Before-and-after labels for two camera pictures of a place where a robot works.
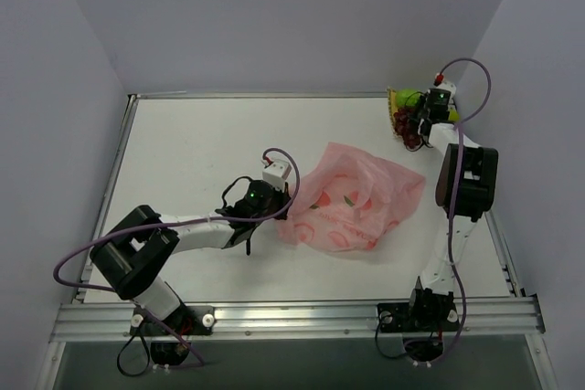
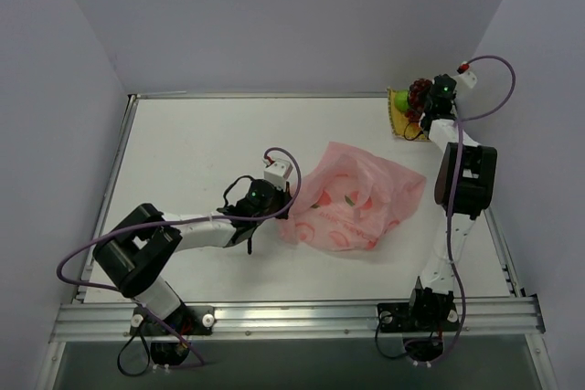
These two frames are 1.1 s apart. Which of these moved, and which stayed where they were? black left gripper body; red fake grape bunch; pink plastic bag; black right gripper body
Moved: red fake grape bunch
Stayed: black left gripper body; pink plastic bag; black right gripper body
